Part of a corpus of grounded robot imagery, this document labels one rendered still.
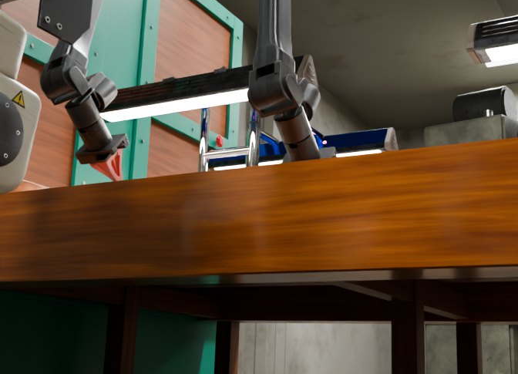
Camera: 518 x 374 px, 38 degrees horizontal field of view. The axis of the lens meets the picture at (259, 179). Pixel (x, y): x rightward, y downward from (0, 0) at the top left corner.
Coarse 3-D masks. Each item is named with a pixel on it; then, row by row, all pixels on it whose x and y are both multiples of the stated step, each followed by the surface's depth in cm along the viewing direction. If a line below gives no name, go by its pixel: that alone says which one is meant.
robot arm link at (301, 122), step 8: (304, 104) 136; (288, 112) 133; (296, 112) 132; (304, 112) 134; (280, 120) 133; (288, 120) 132; (296, 120) 132; (304, 120) 133; (280, 128) 134; (288, 128) 132; (296, 128) 133; (304, 128) 133; (288, 136) 134; (296, 136) 133; (304, 136) 134; (296, 144) 135
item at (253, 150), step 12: (216, 72) 176; (204, 108) 195; (252, 108) 188; (204, 120) 195; (252, 120) 187; (204, 132) 194; (252, 132) 186; (204, 144) 193; (252, 144) 186; (204, 156) 192; (216, 156) 191; (228, 156) 189; (252, 156) 185; (204, 168) 192
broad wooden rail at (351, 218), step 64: (64, 192) 147; (128, 192) 139; (192, 192) 132; (256, 192) 125; (320, 192) 119; (384, 192) 114; (448, 192) 109; (512, 192) 105; (0, 256) 151; (64, 256) 143; (128, 256) 135; (192, 256) 128; (256, 256) 122; (320, 256) 117; (384, 256) 112; (448, 256) 107; (512, 256) 103
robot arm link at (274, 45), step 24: (264, 0) 137; (288, 0) 140; (264, 24) 135; (288, 24) 137; (264, 48) 133; (288, 48) 135; (264, 72) 133; (288, 72) 131; (264, 96) 130; (288, 96) 129
